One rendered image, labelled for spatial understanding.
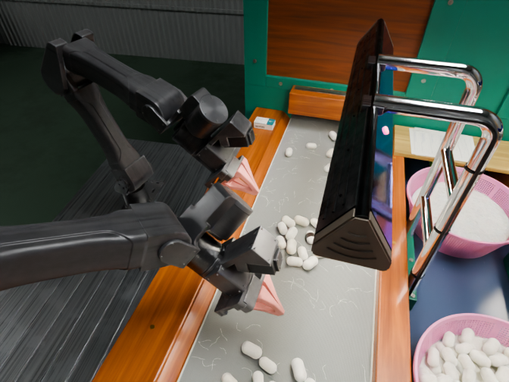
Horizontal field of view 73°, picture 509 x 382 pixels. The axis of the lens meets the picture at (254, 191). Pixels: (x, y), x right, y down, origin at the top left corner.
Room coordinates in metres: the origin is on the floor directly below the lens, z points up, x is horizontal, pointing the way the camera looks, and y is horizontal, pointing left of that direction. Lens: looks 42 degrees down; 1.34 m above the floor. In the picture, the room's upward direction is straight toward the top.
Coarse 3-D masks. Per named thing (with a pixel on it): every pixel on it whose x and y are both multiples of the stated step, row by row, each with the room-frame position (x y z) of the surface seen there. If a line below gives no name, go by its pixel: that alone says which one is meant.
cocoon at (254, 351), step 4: (244, 344) 0.26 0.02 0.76; (248, 344) 0.26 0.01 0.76; (252, 344) 0.26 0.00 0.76; (244, 348) 0.25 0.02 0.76; (248, 348) 0.25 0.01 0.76; (252, 348) 0.25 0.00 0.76; (256, 348) 0.25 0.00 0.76; (260, 348) 0.25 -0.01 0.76; (244, 352) 0.25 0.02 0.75; (248, 352) 0.24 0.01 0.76; (252, 352) 0.24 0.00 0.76; (256, 352) 0.24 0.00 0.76; (260, 352) 0.24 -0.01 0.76; (252, 356) 0.24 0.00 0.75; (256, 356) 0.24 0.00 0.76; (260, 356) 0.24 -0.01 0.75
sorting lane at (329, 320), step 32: (288, 128) 0.96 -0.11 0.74; (320, 128) 0.96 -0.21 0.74; (288, 160) 0.79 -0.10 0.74; (320, 160) 0.79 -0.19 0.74; (288, 192) 0.66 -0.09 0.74; (320, 192) 0.66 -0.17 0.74; (256, 224) 0.54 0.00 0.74; (288, 256) 0.45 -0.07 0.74; (288, 288) 0.38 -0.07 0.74; (320, 288) 0.38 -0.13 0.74; (352, 288) 0.38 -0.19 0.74; (224, 320) 0.31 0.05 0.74; (256, 320) 0.31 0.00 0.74; (288, 320) 0.31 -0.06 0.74; (320, 320) 0.31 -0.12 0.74; (352, 320) 0.31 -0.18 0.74; (192, 352) 0.25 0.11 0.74; (224, 352) 0.25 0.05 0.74; (288, 352) 0.25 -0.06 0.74; (320, 352) 0.25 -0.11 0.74; (352, 352) 0.25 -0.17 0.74
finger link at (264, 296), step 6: (264, 288) 0.29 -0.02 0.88; (264, 294) 0.28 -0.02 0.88; (258, 300) 0.27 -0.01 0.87; (264, 300) 0.27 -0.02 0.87; (270, 300) 0.28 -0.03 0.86; (258, 306) 0.29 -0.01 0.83; (264, 306) 0.29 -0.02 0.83; (270, 306) 0.28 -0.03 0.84; (276, 306) 0.28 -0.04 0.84; (270, 312) 0.28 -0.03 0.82; (276, 312) 0.28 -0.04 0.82; (282, 312) 0.28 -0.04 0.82
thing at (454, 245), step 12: (456, 168) 0.72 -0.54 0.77; (420, 180) 0.70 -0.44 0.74; (444, 180) 0.71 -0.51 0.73; (492, 180) 0.67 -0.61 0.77; (408, 192) 0.62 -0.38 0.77; (492, 192) 0.65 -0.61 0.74; (504, 204) 0.61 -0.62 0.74; (420, 228) 0.55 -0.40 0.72; (444, 240) 0.50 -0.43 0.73; (456, 240) 0.49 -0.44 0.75; (468, 240) 0.47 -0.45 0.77; (444, 252) 0.51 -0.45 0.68; (456, 252) 0.50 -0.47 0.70; (468, 252) 0.49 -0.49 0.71; (480, 252) 0.48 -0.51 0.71
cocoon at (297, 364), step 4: (292, 360) 0.23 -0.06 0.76; (296, 360) 0.23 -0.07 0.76; (300, 360) 0.23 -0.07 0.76; (292, 364) 0.23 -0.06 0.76; (296, 364) 0.23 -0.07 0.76; (300, 364) 0.23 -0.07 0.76; (292, 368) 0.22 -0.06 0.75; (296, 368) 0.22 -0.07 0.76; (300, 368) 0.22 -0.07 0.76; (296, 372) 0.21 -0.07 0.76; (300, 372) 0.21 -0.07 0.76; (304, 372) 0.21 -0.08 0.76; (296, 376) 0.21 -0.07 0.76; (300, 376) 0.21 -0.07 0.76; (304, 376) 0.21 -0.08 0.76; (300, 380) 0.20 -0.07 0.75
